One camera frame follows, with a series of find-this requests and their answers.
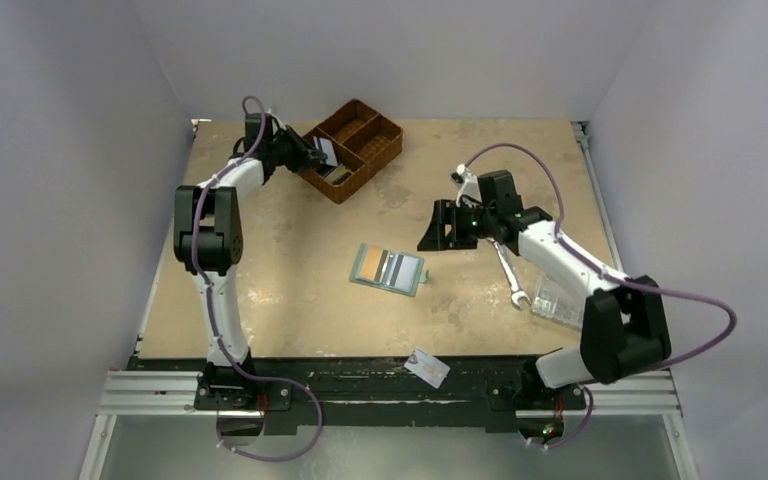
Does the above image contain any silver VIP credit card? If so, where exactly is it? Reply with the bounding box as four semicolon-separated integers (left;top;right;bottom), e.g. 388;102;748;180
404;347;450;389

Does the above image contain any clear plastic box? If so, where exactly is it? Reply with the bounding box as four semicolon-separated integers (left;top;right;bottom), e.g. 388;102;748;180
531;272;584;331

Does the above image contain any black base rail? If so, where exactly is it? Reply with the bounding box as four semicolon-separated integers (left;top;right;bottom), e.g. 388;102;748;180
127;355;587;435

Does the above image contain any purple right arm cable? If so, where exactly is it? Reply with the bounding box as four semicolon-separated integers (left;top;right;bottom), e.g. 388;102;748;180
453;142;738;452

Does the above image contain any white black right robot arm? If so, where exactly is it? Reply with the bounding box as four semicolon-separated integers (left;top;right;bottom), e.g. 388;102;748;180
417;166;672;407

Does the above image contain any aluminium frame rail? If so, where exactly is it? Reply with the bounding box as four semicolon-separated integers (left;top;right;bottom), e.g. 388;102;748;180
77;369;203;480

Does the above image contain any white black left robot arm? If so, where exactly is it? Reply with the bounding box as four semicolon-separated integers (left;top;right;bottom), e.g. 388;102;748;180
173;113;326;410

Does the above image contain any brown woven divided basket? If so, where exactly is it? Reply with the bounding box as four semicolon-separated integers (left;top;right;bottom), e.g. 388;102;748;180
300;98;404;204

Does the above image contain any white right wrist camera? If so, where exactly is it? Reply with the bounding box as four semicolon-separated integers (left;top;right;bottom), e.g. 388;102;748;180
451;164;481;207

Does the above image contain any white striped credit card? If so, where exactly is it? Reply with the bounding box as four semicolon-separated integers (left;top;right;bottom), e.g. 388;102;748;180
386;253;423;292

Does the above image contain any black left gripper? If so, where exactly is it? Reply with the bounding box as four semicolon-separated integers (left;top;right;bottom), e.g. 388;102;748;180
268;125;327;175

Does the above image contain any teal card holder wallet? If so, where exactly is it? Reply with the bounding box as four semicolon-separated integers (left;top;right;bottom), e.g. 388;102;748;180
349;243;429;297

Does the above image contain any silver wrench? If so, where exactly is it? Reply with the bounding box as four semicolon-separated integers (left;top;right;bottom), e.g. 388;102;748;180
490;240;531;310

